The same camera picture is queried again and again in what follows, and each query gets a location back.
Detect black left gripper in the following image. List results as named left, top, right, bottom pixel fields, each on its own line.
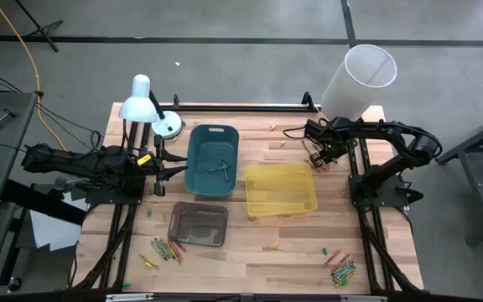
left=138, top=133, right=190, bottom=198

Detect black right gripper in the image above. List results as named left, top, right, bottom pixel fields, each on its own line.
left=309, top=132, right=347, bottom=169

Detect teal plastic bin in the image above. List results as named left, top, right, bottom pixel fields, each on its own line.
left=183, top=123, right=241, bottom=200

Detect grey translucent plastic bin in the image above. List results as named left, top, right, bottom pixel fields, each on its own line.
left=166, top=200, right=230, bottom=248

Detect short orange crayon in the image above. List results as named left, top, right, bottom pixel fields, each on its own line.
left=303, top=157, right=330, bottom=172

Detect yellow translucent plastic bin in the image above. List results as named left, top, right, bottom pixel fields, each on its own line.
left=243, top=162, right=319, bottom=218

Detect white gooseneck desk lamp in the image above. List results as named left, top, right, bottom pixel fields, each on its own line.
left=117, top=73, right=184, bottom=141

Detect white cylinder shade table lamp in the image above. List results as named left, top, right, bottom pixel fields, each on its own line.
left=319, top=43, right=398, bottom=123

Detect yellow crayon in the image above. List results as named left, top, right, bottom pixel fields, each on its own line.
left=335, top=272, right=357, bottom=288

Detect white paper sheets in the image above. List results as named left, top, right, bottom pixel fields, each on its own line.
left=29, top=190, right=90, bottom=253

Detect dark grey side desk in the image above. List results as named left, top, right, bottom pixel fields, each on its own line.
left=435, top=107, right=483, bottom=247

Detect grey office desk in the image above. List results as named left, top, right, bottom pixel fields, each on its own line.
left=0, top=91, right=38, bottom=207

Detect black tripod stand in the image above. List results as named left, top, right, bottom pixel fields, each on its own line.
left=13, top=0, right=65, bottom=54

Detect black aluminium table frame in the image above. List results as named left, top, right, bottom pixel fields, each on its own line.
left=0, top=91, right=483, bottom=302

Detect yellow extension cable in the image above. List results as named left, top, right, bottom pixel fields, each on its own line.
left=0, top=0, right=69, bottom=152

